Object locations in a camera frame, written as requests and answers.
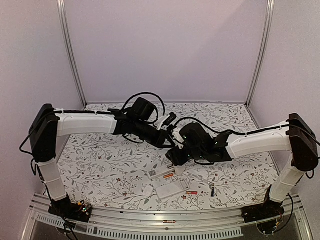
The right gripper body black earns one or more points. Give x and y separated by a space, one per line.
175 157

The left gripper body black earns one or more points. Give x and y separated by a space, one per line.
157 141

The long remote battery cover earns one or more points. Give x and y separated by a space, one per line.
179 170

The orange AA battery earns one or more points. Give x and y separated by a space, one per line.
168 175

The long white remote control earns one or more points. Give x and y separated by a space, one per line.
161 171

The white battery cover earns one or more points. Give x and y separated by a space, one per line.
148 190

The purple AA battery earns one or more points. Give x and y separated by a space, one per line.
212 192

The red gold AA battery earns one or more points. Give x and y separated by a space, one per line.
169 222

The white remote with buttons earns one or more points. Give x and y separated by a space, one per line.
178 138

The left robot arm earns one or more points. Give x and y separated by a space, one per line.
142 120

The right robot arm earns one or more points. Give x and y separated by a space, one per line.
292 135

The floral table mat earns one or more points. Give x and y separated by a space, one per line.
109 171

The aluminium front rail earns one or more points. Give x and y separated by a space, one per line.
123 224

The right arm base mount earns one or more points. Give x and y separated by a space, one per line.
265 210

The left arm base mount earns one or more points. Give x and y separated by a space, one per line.
64 208

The left aluminium frame post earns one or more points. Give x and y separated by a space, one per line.
61 7

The aluminium frame post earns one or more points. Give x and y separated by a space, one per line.
262 51
61 7

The right aluminium frame post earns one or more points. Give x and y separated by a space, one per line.
262 51

